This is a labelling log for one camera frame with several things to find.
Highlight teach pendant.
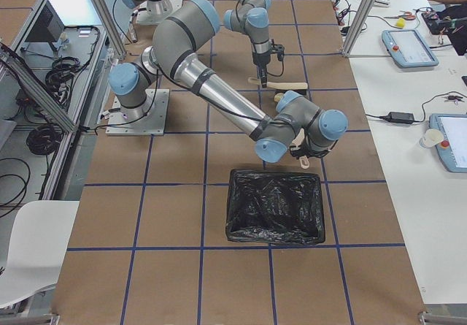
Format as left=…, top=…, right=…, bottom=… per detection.
left=381, top=29, right=439, bottom=69
left=429, top=113, right=466, bottom=173

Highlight near teach pendant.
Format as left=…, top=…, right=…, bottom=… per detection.
left=429, top=113, right=466, bottom=173

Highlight paper cup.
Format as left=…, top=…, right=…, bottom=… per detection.
left=420, top=129, right=444, bottom=148

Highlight white chair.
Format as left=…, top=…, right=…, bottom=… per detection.
left=1, top=200, right=80, bottom=308

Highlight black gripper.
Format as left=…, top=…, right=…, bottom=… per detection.
left=252, top=39, right=285, bottom=87
left=290, top=135, right=331, bottom=159

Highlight black power adapter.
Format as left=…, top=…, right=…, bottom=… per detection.
left=379, top=111, right=415, bottom=124

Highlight black lined trash bin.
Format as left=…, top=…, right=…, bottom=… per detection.
left=225, top=169, right=325, bottom=245

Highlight cream hand brush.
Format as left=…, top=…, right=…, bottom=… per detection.
left=247, top=77, right=308, bottom=93

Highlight orange handled scissors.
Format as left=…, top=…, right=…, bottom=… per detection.
left=383, top=11, right=416, bottom=21

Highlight white plastic dustpan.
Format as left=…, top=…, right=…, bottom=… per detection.
left=274, top=91, right=314, bottom=169

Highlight aluminium frame post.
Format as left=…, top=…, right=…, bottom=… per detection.
left=341, top=0, right=375, bottom=58

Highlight far teach pendant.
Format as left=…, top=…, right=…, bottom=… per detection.
left=381, top=29, right=439, bottom=69

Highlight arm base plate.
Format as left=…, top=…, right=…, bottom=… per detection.
left=136, top=0, right=183, bottom=26
left=105, top=88, right=170, bottom=136

